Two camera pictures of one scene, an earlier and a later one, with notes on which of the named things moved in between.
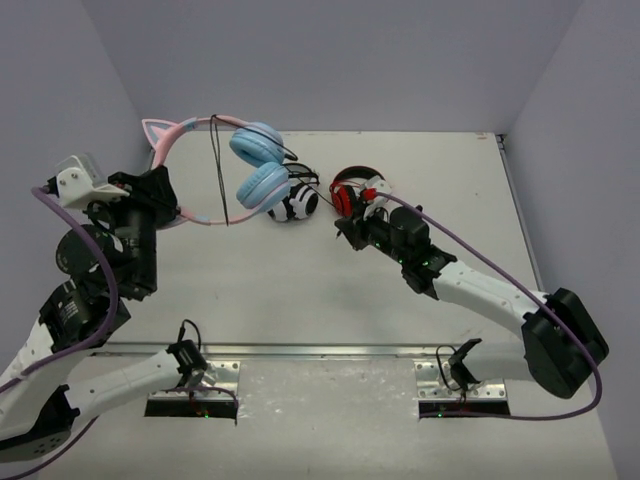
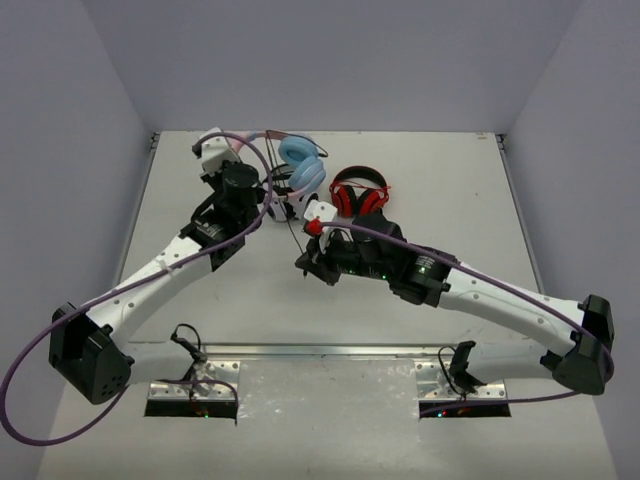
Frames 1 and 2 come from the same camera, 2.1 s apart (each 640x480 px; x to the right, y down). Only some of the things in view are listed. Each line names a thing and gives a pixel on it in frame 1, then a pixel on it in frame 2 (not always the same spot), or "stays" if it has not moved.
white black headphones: [302, 201] stays
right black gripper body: [372, 232] -> [341, 258]
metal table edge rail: [299, 350] stays
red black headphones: [345, 199] stays
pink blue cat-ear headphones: [264, 184] -> [301, 155]
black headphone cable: [273, 141] -> [282, 185]
